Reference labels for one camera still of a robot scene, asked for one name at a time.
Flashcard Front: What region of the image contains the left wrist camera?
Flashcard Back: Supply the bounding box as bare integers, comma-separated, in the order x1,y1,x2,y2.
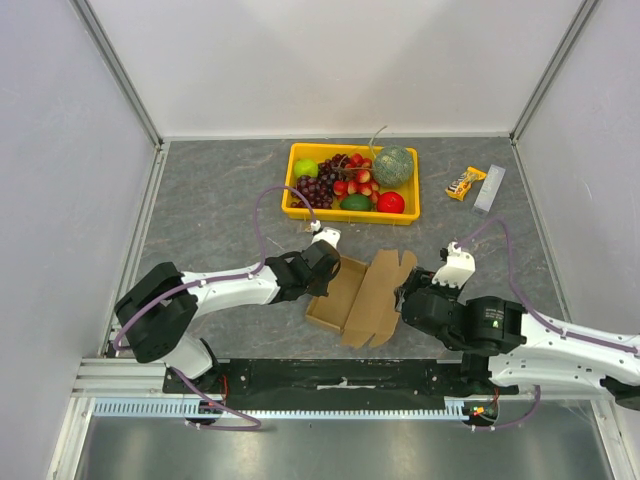
310,220,341,249

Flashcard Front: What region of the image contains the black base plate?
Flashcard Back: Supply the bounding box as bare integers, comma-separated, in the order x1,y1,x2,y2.
193,355,519,412

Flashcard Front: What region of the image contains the yellow candy bar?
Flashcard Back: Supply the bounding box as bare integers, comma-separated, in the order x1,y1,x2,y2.
445,166,487,201

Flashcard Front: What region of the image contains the green netted melon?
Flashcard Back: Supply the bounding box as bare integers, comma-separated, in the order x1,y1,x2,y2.
368,125,414,188

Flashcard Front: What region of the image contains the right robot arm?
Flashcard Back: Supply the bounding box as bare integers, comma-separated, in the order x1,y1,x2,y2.
395,268,639,410

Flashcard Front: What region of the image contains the purple cable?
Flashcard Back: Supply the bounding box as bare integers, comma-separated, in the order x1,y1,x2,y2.
113,185,321,431
454,217,640,432

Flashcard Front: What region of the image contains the green avocado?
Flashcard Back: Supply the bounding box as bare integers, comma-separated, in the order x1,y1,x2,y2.
340,194,373,211

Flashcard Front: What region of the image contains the aluminium frame post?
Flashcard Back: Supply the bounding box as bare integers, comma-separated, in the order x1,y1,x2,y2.
70,0,164,149
509,0,601,145

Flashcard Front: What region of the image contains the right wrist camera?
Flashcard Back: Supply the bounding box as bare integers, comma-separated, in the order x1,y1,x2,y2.
431,242,476,289

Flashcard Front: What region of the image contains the purple grape bunch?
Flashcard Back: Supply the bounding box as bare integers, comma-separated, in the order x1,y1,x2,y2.
295,155,342,209

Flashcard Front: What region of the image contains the left aluminium frame post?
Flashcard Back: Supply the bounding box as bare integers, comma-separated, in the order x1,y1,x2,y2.
70,0,164,149

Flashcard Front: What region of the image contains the right aluminium frame post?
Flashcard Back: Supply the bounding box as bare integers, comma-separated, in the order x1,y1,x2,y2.
509,0,601,145

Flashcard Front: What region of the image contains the red tomato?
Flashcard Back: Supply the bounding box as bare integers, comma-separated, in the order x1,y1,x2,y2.
376,191,405,214

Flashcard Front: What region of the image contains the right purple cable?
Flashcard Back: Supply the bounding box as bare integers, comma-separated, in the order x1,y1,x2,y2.
454,217,640,432

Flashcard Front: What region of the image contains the red strawberry cluster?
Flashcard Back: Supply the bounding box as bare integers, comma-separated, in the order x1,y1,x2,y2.
330,153,380,198

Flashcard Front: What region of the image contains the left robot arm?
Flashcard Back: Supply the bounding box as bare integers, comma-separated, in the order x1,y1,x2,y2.
114,240,341,393

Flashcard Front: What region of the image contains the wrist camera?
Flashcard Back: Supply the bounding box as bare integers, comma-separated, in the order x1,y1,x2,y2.
310,220,341,249
431,242,476,289

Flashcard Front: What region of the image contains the slotted cable duct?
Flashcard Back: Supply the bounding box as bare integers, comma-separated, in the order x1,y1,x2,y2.
93,398,470,421

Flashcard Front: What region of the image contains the grey slim box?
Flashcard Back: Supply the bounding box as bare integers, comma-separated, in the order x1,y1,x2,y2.
471,165,506,218

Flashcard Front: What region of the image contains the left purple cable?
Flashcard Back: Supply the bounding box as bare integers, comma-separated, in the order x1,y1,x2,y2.
113,185,321,431

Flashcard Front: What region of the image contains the brown cardboard box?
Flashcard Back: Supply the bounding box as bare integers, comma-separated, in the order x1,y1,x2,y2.
306,250,417,349

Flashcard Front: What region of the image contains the green apple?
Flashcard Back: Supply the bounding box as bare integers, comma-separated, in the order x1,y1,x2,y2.
293,158,319,179

